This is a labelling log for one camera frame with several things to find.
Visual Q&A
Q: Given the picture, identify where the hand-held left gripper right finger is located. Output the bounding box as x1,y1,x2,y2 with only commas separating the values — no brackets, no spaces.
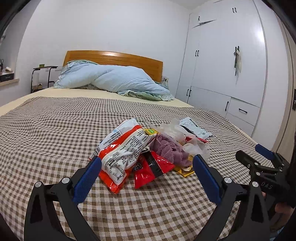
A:
192,154,271,241

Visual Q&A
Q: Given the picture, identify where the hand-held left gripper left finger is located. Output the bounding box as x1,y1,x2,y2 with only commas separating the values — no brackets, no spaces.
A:
24,156,102,241

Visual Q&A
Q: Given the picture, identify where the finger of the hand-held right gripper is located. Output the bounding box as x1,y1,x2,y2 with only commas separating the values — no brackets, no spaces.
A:
255,144,289,168
236,150,278,173

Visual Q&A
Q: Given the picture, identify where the red white noodle packet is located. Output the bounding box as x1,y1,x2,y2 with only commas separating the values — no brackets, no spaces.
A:
90,118,158,194

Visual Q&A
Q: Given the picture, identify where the purple towel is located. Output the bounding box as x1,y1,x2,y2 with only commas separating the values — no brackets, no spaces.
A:
149,134,193,167

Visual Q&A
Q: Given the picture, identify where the red black snack wrapper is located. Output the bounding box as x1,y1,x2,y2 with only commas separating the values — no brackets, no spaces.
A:
134,149,176,189

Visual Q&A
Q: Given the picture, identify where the person's right hand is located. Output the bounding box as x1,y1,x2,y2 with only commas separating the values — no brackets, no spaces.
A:
276,202,296,215

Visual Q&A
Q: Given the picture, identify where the yellow snack packet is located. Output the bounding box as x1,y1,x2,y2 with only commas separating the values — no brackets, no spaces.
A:
173,155,195,178

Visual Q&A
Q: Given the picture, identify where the crumpled clear plastic bag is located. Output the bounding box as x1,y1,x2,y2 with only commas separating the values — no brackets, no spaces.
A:
148,118,185,142
183,137,211,163

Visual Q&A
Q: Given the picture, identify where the small red packet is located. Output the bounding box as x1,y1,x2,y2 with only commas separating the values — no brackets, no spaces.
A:
185,136,208,144

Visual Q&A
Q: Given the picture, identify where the brown checked bedspread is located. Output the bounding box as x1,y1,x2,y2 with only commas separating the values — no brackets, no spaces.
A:
0,96,281,241

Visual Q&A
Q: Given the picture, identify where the pale hanging bag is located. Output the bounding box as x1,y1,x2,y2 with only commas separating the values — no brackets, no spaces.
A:
233,46,243,76

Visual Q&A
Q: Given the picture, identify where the green frilled quilt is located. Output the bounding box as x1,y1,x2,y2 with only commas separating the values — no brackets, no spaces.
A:
118,82,174,102

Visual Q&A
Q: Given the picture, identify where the light blue duvet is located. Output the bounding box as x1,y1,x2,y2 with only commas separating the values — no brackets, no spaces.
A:
54,61,171,99

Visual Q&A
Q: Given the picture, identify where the white wardrobe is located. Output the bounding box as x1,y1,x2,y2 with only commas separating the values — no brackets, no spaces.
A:
175,0,269,137

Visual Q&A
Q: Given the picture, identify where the black metal side table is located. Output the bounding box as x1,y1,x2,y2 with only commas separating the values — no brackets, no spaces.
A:
30,66,58,93

